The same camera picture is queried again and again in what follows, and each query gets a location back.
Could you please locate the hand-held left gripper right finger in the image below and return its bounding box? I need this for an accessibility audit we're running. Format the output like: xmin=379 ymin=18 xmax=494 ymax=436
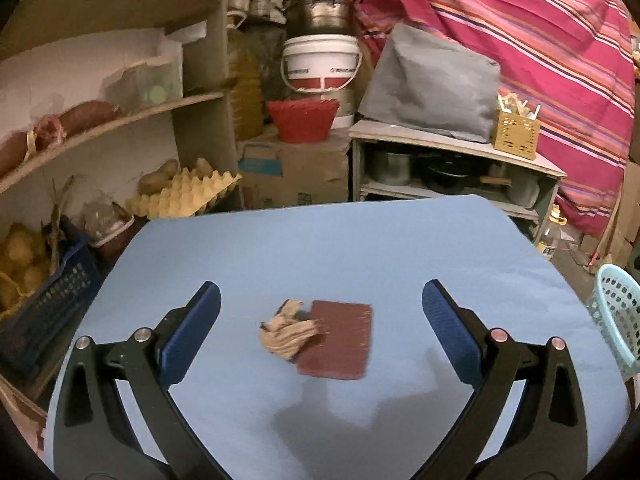
xmin=421 ymin=280 xmax=588 ymax=480

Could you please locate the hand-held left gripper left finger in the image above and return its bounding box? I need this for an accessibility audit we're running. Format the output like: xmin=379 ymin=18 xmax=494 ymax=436
xmin=52 ymin=281 xmax=223 ymax=480

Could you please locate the beige cloth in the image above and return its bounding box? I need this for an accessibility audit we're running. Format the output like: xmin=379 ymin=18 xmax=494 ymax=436
xmin=259 ymin=298 xmax=322 ymax=361

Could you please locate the light blue plastic basket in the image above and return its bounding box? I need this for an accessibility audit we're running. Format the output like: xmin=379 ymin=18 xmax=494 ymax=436
xmin=585 ymin=263 xmax=640 ymax=382

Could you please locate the plastic tub with red rim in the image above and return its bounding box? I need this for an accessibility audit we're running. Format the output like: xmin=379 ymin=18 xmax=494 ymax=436
xmin=81 ymin=199 xmax=137 ymax=250

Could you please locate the yellow egg tray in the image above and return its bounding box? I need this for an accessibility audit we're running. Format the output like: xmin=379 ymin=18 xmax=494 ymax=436
xmin=124 ymin=167 xmax=244 ymax=220

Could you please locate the clear oil bottle yellow label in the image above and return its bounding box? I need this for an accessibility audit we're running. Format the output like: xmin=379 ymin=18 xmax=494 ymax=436
xmin=536 ymin=204 xmax=569 ymax=262

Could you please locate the dark blue plastic crate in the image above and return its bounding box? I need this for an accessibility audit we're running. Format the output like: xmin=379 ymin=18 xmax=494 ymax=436
xmin=0 ymin=214 xmax=104 ymax=377

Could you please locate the long potato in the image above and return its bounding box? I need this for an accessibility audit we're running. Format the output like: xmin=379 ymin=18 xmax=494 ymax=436
xmin=137 ymin=158 xmax=181 ymax=196

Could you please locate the grey enamel pot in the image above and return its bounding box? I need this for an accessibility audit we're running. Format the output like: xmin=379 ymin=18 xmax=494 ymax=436
xmin=509 ymin=169 xmax=542 ymax=209

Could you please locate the black pan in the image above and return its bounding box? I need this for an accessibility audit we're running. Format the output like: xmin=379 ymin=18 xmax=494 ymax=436
xmin=419 ymin=151 xmax=484 ymax=194

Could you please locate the dried plant stalk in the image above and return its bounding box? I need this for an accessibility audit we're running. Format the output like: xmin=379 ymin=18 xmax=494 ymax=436
xmin=46 ymin=174 xmax=77 ymax=272

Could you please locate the steel pot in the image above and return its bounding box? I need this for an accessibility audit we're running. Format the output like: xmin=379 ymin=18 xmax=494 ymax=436
xmin=369 ymin=149 xmax=414 ymax=187

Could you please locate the broom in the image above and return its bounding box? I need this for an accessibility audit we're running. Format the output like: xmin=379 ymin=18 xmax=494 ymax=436
xmin=589 ymin=207 xmax=618 ymax=263

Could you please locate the pile of potatoes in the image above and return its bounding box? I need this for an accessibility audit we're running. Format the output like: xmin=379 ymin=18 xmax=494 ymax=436
xmin=0 ymin=221 xmax=57 ymax=313

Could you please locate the cardboard box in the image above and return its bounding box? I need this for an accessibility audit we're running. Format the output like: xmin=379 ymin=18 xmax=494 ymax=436
xmin=237 ymin=132 xmax=351 ymax=210

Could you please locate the wooden shelf cabinet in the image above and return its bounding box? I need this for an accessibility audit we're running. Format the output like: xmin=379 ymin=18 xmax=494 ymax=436
xmin=348 ymin=119 xmax=569 ymax=242

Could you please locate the yellow utensil basket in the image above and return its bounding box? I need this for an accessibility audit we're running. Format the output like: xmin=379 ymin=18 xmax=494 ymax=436
xmin=492 ymin=109 xmax=542 ymax=162

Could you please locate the stack of cardboard boxes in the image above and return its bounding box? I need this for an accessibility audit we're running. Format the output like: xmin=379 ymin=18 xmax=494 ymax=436
xmin=606 ymin=159 xmax=640 ymax=272

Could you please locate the bundle of wooden utensils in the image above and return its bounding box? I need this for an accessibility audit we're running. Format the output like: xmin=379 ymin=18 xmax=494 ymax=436
xmin=496 ymin=90 xmax=542 ymax=122

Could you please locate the red plastic basket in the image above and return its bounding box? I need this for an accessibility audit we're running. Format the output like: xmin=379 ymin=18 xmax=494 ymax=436
xmin=265 ymin=98 xmax=340 ymax=144

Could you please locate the brown sausage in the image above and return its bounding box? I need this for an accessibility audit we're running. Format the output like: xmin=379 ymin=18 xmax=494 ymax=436
xmin=56 ymin=99 xmax=122 ymax=137
xmin=0 ymin=129 xmax=32 ymax=177

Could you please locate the pink net bag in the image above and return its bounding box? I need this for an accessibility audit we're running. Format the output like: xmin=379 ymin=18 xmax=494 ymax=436
xmin=31 ymin=114 xmax=67 ymax=152

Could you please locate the grey cloth cover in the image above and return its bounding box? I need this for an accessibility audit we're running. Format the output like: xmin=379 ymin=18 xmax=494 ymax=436
xmin=358 ymin=23 xmax=502 ymax=144

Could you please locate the yellow oil jug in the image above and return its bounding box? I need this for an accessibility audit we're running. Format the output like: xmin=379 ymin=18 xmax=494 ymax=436
xmin=227 ymin=12 xmax=265 ymax=142

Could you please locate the clear plastic container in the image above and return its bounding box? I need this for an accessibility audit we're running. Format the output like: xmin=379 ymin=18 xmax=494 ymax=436
xmin=106 ymin=54 xmax=184 ymax=114

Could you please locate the white plastic bucket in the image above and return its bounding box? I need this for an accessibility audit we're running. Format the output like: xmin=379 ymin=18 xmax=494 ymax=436
xmin=280 ymin=35 xmax=362 ymax=96

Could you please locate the red striped blanket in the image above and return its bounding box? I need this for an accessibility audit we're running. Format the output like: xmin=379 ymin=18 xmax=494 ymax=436
xmin=327 ymin=0 xmax=640 ymax=239

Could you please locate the large metal pot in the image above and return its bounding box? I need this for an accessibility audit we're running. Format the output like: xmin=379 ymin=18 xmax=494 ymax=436
xmin=283 ymin=0 xmax=357 ymax=40

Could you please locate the curved wall shelf unit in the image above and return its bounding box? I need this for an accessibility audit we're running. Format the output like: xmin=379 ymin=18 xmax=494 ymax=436
xmin=0 ymin=0 xmax=242 ymax=213

